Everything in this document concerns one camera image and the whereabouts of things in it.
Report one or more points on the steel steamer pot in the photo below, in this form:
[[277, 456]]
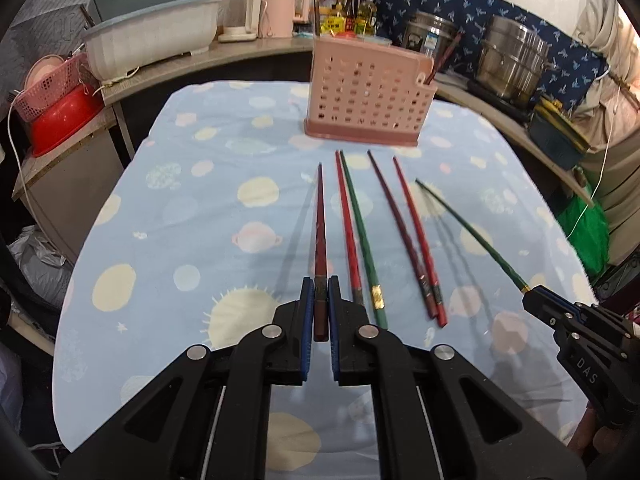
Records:
[[515, 60]]

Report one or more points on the red plastic basin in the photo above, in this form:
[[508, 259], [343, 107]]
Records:
[[62, 122]]

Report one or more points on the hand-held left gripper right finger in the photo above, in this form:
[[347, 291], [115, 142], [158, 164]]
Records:
[[334, 330]]

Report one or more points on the dark red chopstick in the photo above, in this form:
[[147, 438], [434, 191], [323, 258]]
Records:
[[397, 230]]

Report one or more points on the wooden side cabinet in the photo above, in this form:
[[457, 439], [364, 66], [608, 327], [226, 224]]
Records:
[[70, 185]]

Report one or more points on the pink perforated utensil holder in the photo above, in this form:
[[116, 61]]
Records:
[[365, 95]]

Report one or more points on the beige curtain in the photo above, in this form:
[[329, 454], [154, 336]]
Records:
[[620, 135]]

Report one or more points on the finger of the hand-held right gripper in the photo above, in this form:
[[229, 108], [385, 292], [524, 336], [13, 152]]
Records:
[[600, 315], [545, 312]]

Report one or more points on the white small appliance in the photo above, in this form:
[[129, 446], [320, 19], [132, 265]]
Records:
[[240, 15]]

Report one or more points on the dark sauce bottle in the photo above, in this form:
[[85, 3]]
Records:
[[348, 12]]

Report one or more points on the person's right hand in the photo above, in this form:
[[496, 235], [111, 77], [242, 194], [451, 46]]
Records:
[[587, 435]]

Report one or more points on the green chopstick gold band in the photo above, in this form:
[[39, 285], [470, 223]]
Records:
[[362, 240], [480, 241]]

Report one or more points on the pink plastic basket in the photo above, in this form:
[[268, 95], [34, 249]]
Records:
[[55, 87]]

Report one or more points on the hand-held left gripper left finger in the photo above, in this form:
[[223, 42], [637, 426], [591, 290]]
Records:
[[307, 330]]

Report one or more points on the yellow labelled jar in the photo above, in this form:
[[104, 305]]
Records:
[[333, 24]]

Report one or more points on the yellow cooking oil bottle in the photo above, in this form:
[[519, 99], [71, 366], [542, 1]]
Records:
[[366, 15]]

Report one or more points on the black induction cooker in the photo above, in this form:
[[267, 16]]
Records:
[[500, 105]]

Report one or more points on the maroon chopstick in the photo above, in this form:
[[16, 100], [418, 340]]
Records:
[[446, 55]]

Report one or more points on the clear food container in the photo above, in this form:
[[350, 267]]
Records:
[[375, 39]]

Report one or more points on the curved wooden shelf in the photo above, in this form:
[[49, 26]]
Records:
[[250, 52]]

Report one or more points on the steel rice cooker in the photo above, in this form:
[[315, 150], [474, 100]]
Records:
[[425, 37]]

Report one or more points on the white plastic dish tub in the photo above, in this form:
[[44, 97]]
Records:
[[150, 40]]

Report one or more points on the grey plastic bag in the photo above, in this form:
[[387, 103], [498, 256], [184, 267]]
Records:
[[40, 265]]

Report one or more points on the pink electric kettle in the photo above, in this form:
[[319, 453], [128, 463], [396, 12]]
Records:
[[280, 12]]

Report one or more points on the green plastic bag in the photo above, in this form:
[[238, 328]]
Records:
[[585, 235]]

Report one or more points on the pink round plate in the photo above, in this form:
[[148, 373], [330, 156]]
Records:
[[45, 71]]

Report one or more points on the blue printed tablecloth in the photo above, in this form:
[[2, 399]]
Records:
[[200, 240]]

